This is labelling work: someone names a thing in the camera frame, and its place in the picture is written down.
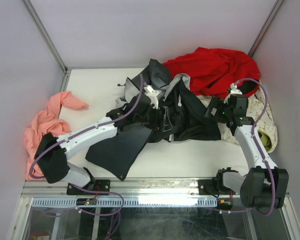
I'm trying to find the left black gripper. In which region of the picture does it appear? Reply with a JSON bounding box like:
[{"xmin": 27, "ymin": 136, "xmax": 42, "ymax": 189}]
[{"xmin": 134, "ymin": 104, "xmax": 172, "ymax": 132}]

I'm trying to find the dark grey zip jacket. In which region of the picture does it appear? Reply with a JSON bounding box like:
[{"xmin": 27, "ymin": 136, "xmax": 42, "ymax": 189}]
[{"xmin": 85, "ymin": 58, "xmax": 222, "ymax": 182}]

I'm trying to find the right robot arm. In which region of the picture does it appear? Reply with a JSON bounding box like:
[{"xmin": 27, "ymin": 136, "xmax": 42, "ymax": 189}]
[{"xmin": 205, "ymin": 94, "xmax": 289, "ymax": 212}]

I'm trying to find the red jacket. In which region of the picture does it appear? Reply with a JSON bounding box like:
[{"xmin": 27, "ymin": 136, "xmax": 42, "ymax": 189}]
[{"xmin": 163, "ymin": 47, "xmax": 261, "ymax": 99}]

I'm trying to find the cream patterned garment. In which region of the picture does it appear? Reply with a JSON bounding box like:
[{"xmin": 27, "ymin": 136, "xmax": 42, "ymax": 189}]
[{"xmin": 196, "ymin": 83, "xmax": 279, "ymax": 154}]

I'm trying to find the pink cloth garment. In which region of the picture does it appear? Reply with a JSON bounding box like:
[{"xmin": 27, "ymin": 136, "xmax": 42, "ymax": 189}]
[{"xmin": 24, "ymin": 91, "xmax": 89, "ymax": 180}]

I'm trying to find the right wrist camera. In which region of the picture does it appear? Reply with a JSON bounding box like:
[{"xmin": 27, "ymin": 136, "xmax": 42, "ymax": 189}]
[{"xmin": 223, "ymin": 83, "xmax": 243, "ymax": 104}]

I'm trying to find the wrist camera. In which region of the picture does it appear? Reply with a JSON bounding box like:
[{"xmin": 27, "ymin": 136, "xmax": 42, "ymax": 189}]
[
  {"xmin": 144, "ymin": 85, "xmax": 163, "ymax": 109},
  {"xmin": 223, "ymin": 83, "xmax": 243, "ymax": 104}
]

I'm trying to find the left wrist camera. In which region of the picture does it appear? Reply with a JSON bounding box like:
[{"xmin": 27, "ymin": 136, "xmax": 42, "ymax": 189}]
[{"xmin": 144, "ymin": 85, "xmax": 163, "ymax": 109}]

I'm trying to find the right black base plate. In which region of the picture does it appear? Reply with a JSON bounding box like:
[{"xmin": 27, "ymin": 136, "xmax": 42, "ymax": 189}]
[{"xmin": 197, "ymin": 178, "xmax": 238, "ymax": 198}]

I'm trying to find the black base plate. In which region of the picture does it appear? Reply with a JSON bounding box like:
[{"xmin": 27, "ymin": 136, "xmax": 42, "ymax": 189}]
[
  {"xmin": 66, "ymin": 179, "xmax": 111, "ymax": 196},
  {"xmin": 197, "ymin": 178, "xmax": 238, "ymax": 198}
]

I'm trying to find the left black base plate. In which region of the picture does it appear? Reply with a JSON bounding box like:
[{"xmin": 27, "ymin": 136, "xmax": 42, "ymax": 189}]
[{"xmin": 66, "ymin": 179, "xmax": 111, "ymax": 196}]

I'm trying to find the white slotted cable duct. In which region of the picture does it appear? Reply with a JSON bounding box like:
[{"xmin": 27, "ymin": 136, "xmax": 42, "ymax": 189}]
[{"xmin": 32, "ymin": 195, "xmax": 218, "ymax": 208}]

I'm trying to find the right aluminium corner post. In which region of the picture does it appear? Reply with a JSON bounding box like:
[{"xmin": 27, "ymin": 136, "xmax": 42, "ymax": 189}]
[{"xmin": 248, "ymin": 0, "xmax": 286, "ymax": 58}]

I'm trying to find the aluminium corner post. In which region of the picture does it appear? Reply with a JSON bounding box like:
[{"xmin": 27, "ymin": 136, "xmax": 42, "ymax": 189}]
[
  {"xmin": 248, "ymin": 0, "xmax": 286, "ymax": 58},
  {"xmin": 21, "ymin": 0, "xmax": 68, "ymax": 73}
]

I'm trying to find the aluminium front rail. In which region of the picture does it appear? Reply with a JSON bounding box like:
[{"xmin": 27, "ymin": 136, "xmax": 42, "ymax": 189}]
[{"xmin": 21, "ymin": 176, "xmax": 290, "ymax": 198}]

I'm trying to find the left aluminium corner post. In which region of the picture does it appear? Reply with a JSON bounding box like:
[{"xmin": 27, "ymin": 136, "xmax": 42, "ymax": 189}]
[{"xmin": 21, "ymin": 0, "xmax": 68, "ymax": 73}]

